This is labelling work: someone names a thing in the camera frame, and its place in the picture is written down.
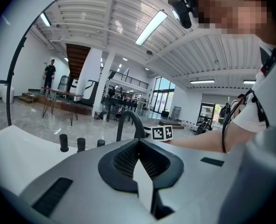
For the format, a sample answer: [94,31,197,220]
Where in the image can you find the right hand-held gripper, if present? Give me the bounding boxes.
[143,124,173,141]

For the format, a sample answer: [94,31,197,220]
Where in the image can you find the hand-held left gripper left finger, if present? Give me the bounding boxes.
[18,139,155,224]

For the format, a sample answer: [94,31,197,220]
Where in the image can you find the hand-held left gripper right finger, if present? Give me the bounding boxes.
[139,139,246,224]

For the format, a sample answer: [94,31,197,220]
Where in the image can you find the white bathtub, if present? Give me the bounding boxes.
[0,124,110,197]

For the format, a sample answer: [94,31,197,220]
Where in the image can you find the person's right forearm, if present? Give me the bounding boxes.
[169,122,257,154]

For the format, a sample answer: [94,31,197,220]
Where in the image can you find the black curved bathtub faucet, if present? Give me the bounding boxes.
[116,110,146,142]

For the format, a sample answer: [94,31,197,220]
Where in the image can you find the glass entrance doors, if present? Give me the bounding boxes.
[151,77,176,114]

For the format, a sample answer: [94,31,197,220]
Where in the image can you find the plain black knob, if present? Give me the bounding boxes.
[77,137,86,153]

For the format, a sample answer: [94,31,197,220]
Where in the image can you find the black knob with red dot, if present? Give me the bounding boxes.
[59,133,70,153]

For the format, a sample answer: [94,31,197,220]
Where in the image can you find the black balcony railing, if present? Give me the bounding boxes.
[99,66,149,90]

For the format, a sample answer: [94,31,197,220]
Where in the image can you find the white and black machine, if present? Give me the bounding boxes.
[81,79,99,106]

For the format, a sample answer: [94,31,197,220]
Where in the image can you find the low dark platform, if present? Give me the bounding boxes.
[18,89,93,116]

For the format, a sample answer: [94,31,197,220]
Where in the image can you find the table with hairpin legs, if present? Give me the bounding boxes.
[41,87,84,126]

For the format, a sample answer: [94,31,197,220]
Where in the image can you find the grey metal machine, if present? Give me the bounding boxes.
[57,75,72,92]

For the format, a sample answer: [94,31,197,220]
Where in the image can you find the wooden staircase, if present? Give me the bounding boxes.
[65,43,92,80]

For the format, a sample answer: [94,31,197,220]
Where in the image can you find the person's white shirt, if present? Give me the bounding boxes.
[231,40,276,135]

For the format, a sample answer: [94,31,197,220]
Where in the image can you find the black cable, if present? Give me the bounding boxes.
[221,89,270,154]

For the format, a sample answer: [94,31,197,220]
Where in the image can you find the black head-worn camera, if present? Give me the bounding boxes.
[167,0,192,29]

